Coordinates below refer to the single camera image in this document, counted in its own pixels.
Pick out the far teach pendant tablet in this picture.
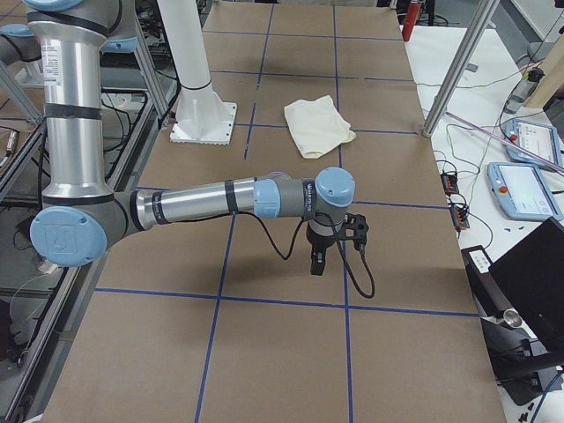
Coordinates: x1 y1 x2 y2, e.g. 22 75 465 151
503 118 563 171

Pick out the red cylinder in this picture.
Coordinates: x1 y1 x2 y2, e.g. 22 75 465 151
402 0 420 42

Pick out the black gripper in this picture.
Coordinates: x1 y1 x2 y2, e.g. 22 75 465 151
306 213 368 276

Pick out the grabber stick with white hook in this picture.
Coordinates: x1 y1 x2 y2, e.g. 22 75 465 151
444 112 563 172

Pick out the near teach pendant tablet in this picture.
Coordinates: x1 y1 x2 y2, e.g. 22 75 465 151
486 162 563 221

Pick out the white power strip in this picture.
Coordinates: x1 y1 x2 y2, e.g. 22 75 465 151
37 256 59 274

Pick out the cream long-sleeve cat shirt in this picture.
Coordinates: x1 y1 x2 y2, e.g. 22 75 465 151
284 95 356 160

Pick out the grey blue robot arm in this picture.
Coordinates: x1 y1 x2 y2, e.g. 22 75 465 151
26 1 368 275

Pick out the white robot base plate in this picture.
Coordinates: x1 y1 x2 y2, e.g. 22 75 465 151
161 1 237 145

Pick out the teach pendant tablet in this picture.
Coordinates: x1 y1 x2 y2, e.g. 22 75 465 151
486 162 563 221
503 118 563 171

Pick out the grey aluminium frame post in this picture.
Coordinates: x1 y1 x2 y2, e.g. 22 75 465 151
422 0 500 137

